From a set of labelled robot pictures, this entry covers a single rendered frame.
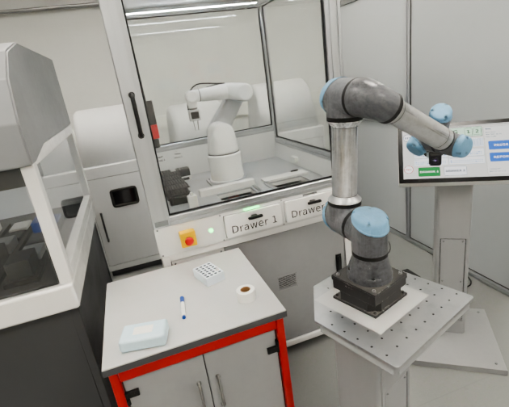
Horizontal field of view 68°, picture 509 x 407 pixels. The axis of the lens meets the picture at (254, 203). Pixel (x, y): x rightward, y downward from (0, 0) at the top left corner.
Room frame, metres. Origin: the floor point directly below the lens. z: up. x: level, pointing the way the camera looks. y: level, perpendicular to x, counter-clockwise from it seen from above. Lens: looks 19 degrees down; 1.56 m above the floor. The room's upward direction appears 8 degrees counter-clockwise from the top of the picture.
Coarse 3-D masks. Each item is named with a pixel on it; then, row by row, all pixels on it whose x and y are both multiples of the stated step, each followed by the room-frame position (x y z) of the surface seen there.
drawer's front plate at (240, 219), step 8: (256, 208) 1.73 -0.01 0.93; (264, 208) 1.73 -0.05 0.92; (272, 208) 1.74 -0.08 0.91; (280, 208) 1.75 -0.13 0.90; (224, 216) 1.68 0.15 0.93; (232, 216) 1.68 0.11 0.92; (240, 216) 1.69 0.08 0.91; (248, 216) 1.70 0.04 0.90; (264, 216) 1.72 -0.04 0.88; (280, 216) 1.75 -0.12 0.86; (232, 224) 1.68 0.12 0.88; (240, 224) 1.69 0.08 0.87; (248, 224) 1.70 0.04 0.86; (264, 224) 1.72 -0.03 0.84; (272, 224) 1.73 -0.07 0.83; (232, 232) 1.68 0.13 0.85; (240, 232) 1.69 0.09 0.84; (248, 232) 1.70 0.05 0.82
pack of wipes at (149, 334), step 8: (160, 320) 1.10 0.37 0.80; (128, 328) 1.08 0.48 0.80; (136, 328) 1.07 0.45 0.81; (144, 328) 1.07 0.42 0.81; (152, 328) 1.06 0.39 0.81; (160, 328) 1.06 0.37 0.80; (168, 328) 1.09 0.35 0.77; (120, 336) 1.05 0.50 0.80; (128, 336) 1.04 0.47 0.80; (136, 336) 1.03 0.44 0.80; (144, 336) 1.03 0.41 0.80; (152, 336) 1.02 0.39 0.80; (160, 336) 1.02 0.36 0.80; (120, 344) 1.01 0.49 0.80; (128, 344) 1.01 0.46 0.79; (136, 344) 1.01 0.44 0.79; (144, 344) 1.01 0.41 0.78; (152, 344) 1.02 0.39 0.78; (160, 344) 1.02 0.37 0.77
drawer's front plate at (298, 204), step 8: (328, 192) 1.83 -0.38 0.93; (288, 200) 1.78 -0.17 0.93; (296, 200) 1.77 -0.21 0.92; (304, 200) 1.79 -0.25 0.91; (288, 208) 1.76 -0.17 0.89; (296, 208) 1.77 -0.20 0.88; (304, 208) 1.79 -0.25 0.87; (320, 208) 1.81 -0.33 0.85; (288, 216) 1.76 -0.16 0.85; (296, 216) 1.77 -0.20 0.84; (304, 216) 1.78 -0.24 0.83
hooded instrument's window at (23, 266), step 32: (64, 160) 1.96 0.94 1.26; (0, 192) 1.24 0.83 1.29; (64, 192) 1.72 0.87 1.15; (0, 224) 1.23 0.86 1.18; (32, 224) 1.25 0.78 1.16; (64, 224) 1.52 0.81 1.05; (0, 256) 1.22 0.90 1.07; (32, 256) 1.24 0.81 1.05; (0, 288) 1.21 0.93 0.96; (32, 288) 1.23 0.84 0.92
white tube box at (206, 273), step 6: (204, 264) 1.48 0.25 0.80; (210, 264) 1.47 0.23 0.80; (198, 270) 1.44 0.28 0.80; (204, 270) 1.43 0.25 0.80; (210, 270) 1.42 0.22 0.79; (198, 276) 1.41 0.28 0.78; (204, 276) 1.37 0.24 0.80; (210, 276) 1.36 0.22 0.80; (216, 276) 1.37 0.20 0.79; (222, 276) 1.39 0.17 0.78; (204, 282) 1.36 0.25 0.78; (210, 282) 1.35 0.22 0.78; (216, 282) 1.37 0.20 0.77
